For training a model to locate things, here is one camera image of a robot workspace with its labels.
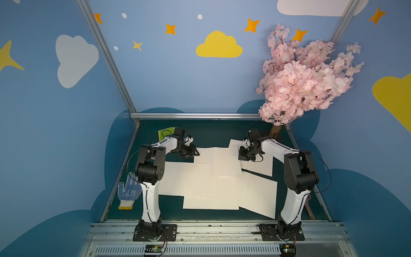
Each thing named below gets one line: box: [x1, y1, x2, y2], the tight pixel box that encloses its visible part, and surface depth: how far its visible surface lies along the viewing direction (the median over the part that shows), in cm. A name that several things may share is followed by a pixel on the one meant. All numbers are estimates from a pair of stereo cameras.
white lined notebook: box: [193, 145, 242, 177], surface depth 103 cm
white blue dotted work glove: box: [117, 171, 143, 210], surface depth 86 cm
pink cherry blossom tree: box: [256, 24, 364, 140], surface depth 72 cm
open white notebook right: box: [236, 170, 278, 220], surface depth 90 cm
